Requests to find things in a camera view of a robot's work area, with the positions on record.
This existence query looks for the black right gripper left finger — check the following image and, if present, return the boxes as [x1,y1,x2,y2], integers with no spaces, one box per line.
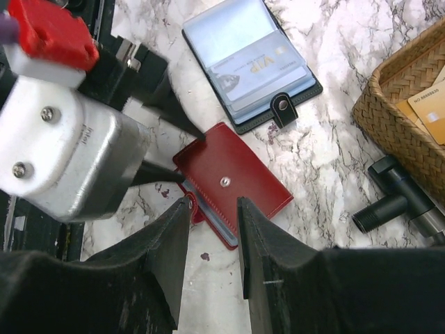
[1,197,191,333]

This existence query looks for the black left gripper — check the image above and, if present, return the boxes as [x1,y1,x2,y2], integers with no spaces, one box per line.
[77,36,206,187]

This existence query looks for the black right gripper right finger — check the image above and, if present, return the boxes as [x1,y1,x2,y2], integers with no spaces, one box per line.
[237,197,444,333]

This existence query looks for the red leather card holder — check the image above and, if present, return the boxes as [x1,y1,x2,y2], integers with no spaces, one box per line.
[172,122,293,251]

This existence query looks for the black leather card holder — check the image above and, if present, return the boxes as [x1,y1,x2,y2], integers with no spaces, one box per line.
[181,1,323,135]

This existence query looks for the yellow cards in tray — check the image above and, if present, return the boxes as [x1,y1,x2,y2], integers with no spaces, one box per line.
[396,67,444,145]

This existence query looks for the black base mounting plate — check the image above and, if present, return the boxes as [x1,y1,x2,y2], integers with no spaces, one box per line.
[0,0,115,262]

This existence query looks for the black T-shaped pipe fitting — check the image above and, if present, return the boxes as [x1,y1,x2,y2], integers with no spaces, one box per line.
[352,155,444,246]

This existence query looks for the brown woven organizer tray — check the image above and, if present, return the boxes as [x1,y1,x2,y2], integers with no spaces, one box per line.
[353,19,444,203]

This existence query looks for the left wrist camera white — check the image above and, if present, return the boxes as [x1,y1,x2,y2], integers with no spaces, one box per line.
[1,77,149,222]

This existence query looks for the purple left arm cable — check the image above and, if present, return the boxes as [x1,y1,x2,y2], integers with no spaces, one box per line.
[0,12,20,45]

